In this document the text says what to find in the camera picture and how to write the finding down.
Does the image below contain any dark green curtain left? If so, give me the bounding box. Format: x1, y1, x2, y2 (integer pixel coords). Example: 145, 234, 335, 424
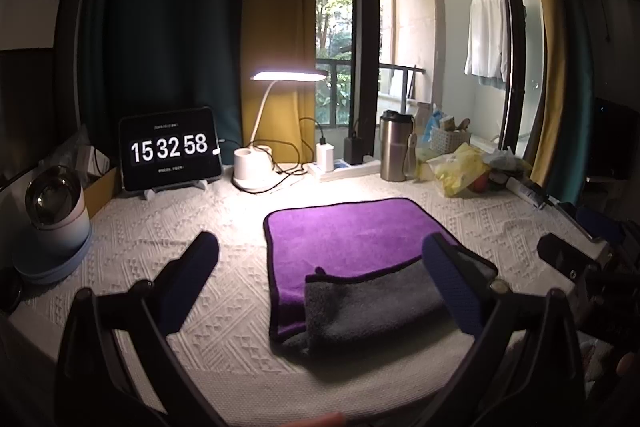
77, 0, 242, 158

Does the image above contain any stainless steel tumbler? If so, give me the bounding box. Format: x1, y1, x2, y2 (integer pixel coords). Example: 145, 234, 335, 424
380, 110, 418, 182

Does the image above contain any white woven basket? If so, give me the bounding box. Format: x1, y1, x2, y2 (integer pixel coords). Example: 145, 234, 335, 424
430, 128, 471, 155

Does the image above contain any black lamp cable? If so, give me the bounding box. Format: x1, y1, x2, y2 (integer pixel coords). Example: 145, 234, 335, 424
232, 116, 329, 195

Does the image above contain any balcony railing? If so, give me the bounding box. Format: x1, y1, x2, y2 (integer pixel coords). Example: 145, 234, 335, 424
314, 57, 430, 129

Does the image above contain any white tablet stand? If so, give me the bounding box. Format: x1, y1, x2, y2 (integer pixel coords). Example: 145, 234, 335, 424
142, 179, 208, 202

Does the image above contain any cardboard box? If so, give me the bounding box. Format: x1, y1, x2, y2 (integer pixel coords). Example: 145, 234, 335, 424
84, 168, 122, 219

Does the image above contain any yellow curtain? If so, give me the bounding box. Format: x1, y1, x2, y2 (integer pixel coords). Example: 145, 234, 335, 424
533, 0, 567, 186
241, 0, 316, 164

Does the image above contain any black tablet showing clock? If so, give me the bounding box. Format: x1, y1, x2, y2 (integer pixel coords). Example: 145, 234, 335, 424
118, 106, 222, 193

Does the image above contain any white charger adapter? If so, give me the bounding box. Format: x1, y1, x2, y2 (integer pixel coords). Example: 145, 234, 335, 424
316, 142, 334, 173

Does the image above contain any operator finger at bottom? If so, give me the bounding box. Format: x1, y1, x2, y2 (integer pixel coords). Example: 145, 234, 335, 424
282, 412, 346, 427

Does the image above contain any black window frame post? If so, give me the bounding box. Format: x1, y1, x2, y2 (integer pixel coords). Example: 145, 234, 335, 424
350, 0, 380, 156

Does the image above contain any yellow curtain left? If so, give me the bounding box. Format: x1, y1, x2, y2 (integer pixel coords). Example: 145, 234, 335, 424
241, 0, 316, 164

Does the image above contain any black power adapter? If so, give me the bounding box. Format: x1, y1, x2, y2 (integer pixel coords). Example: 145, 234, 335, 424
343, 134, 364, 166

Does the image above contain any white desk lamp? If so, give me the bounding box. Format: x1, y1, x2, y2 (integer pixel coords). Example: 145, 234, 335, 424
232, 69, 328, 194

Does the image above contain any white shirt on hanger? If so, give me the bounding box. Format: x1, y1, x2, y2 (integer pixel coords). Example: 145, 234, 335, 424
464, 0, 509, 89

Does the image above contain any yellow plastic bag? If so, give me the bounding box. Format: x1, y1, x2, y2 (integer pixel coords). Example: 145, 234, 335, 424
427, 143, 489, 198

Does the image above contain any purple and grey towel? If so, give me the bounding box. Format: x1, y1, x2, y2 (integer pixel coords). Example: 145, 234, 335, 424
262, 197, 497, 357

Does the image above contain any white power strip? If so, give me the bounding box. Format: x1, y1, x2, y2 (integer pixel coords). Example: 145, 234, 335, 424
305, 156, 381, 181

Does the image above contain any yellow curtain right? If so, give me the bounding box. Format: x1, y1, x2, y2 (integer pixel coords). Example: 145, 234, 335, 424
533, 0, 567, 186

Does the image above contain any white textured tablecloth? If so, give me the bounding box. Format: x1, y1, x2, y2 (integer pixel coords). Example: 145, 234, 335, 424
1, 176, 604, 426

